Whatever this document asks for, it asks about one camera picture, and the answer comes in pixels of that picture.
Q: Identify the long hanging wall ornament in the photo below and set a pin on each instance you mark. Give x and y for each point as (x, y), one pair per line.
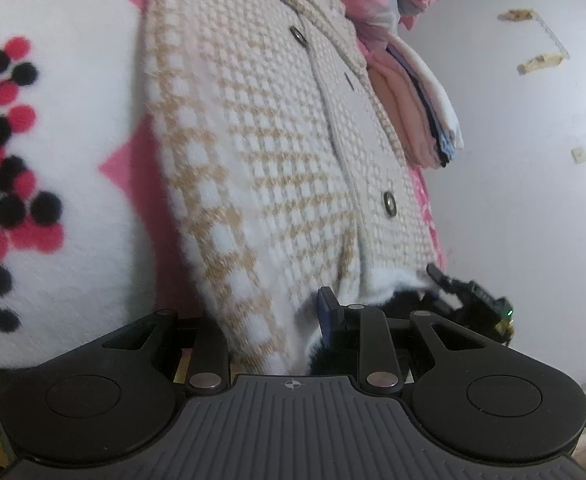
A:
(540, 62)

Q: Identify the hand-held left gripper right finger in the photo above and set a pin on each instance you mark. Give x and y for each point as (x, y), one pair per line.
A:
(329, 315)

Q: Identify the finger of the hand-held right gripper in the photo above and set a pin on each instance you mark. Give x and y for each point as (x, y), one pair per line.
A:
(443, 282)

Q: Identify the white wall socket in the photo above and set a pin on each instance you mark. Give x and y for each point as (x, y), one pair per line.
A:
(579, 155)

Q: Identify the light blue folded cloth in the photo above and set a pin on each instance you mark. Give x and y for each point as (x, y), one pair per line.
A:
(447, 142)

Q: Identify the navy folded cloth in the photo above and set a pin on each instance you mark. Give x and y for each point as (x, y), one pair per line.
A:
(430, 110)

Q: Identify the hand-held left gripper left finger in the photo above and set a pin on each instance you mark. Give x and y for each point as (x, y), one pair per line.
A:
(210, 345)

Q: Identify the white folded cloth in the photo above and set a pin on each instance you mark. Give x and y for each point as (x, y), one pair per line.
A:
(438, 95)

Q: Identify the white wall hook rail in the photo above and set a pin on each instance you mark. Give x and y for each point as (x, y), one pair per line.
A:
(553, 35)

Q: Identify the short hanging wall ornament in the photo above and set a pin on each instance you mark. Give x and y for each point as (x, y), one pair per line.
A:
(515, 14)

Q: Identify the beige white houndstooth knit cardigan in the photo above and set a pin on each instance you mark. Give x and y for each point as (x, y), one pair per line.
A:
(253, 135)

